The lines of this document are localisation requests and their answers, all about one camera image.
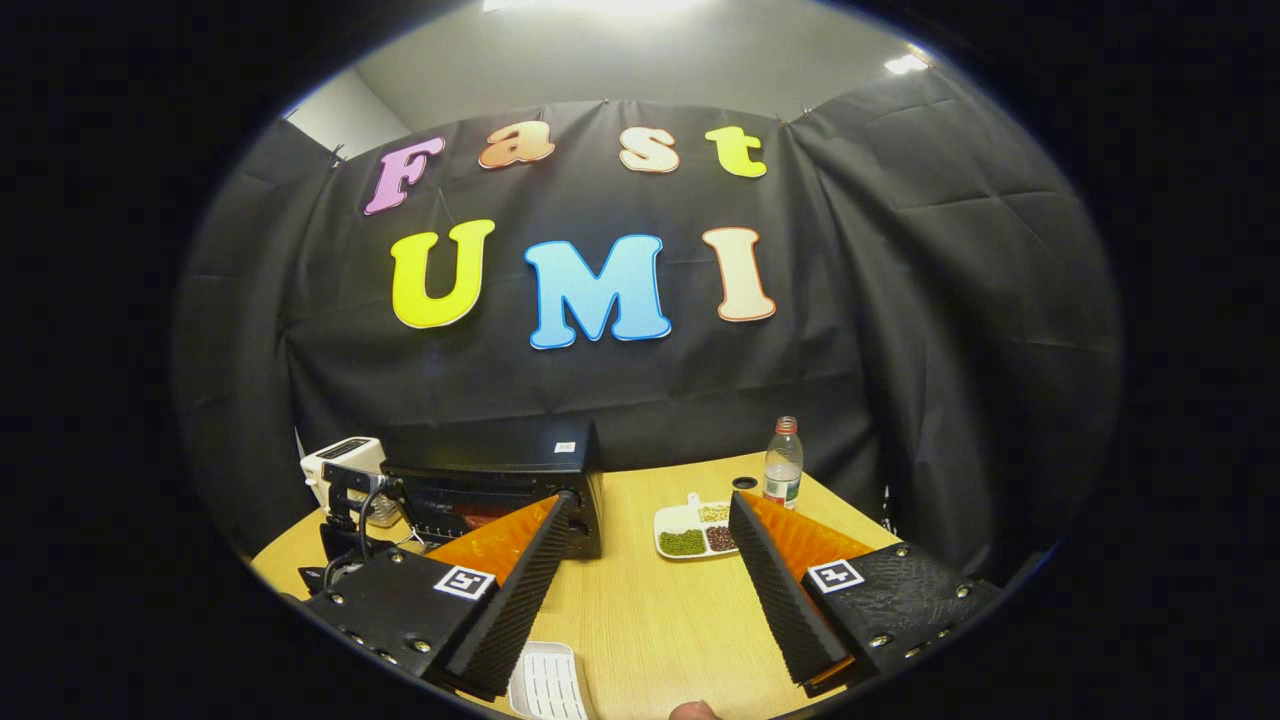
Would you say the large ceiling light panel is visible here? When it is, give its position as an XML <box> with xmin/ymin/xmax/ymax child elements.
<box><xmin>482</xmin><ymin>0</ymin><xmax>701</xmax><ymax>16</ymax></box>

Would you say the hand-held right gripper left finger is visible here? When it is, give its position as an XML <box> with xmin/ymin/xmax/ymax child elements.
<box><xmin>300</xmin><ymin>490</ymin><xmax>581</xmax><ymax>701</ymax></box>

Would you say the black backdrop cloth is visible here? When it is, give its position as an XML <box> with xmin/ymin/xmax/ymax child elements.
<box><xmin>170</xmin><ymin>65</ymin><xmax>1123</xmax><ymax>583</ymax></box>

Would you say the black electric oven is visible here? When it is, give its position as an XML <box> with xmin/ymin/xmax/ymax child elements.
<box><xmin>380</xmin><ymin>418</ymin><xmax>605</xmax><ymax>561</ymax></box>

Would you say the white toaster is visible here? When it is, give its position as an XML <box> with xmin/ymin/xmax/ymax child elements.
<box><xmin>300</xmin><ymin>437</ymin><xmax>389</xmax><ymax>521</ymax></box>

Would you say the white ribbed plastic tray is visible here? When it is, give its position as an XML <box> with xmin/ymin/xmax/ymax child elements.
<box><xmin>507</xmin><ymin>641</ymin><xmax>591</xmax><ymax>720</ymax></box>

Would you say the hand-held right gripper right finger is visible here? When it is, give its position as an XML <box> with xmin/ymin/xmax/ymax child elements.
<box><xmin>727</xmin><ymin>490</ymin><xmax>1001</xmax><ymax>698</ymax></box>

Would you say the clear plastic bottle red label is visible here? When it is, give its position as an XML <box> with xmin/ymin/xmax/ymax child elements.
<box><xmin>763</xmin><ymin>416</ymin><xmax>805</xmax><ymax>509</ymax></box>

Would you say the white divided plate of beans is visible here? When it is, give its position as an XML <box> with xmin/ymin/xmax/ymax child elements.
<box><xmin>654</xmin><ymin>493</ymin><xmax>743</xmax><ymax>561</ymax></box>

